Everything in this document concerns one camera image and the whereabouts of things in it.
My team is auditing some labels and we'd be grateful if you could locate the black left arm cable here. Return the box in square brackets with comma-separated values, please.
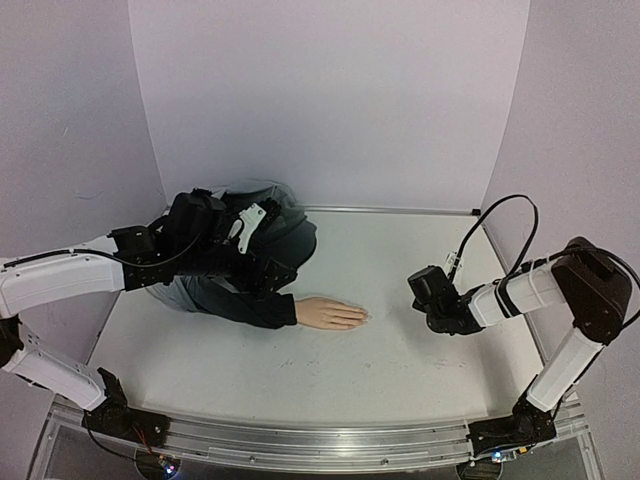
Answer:
[0, 209, 211, 274]

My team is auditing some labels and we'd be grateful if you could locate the mannequin hand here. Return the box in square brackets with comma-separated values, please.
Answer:
[295, 297, 369, 331]

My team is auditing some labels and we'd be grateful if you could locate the black right camera cable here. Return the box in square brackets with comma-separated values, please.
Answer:
[449, 193, 541, 286]

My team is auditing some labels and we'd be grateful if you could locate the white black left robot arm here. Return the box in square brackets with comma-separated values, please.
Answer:
[1, 185, 317, 448]

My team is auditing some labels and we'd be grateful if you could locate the aluminium table edge strip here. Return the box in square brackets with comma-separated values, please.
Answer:
[304, 205, 481, 218]

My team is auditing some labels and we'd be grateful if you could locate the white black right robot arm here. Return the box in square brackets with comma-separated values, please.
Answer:
[408, 237, 639, 459]

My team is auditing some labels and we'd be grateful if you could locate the aluminium front rail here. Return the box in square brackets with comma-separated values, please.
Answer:
[47, 409, 594, 464]

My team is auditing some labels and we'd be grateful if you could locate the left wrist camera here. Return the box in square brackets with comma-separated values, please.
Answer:
[232, 203, 266, 254]

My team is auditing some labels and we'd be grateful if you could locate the dark jacket with grey lining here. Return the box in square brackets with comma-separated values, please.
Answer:
[146, 180, 317, 330]

